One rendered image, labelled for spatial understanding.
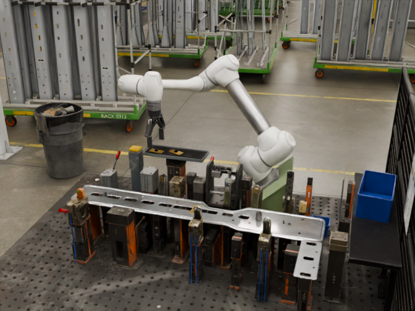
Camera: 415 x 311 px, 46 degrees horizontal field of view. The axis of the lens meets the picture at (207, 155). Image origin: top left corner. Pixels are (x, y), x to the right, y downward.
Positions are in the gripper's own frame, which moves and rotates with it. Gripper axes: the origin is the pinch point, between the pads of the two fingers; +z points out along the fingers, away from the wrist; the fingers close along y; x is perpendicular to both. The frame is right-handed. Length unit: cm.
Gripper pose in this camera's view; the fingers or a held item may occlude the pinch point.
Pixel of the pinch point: (155, 141)
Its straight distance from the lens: 287.7
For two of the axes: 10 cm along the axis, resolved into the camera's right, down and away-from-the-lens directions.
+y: -4.2, 3.7, -8.3
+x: 9.1, 1.7, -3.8
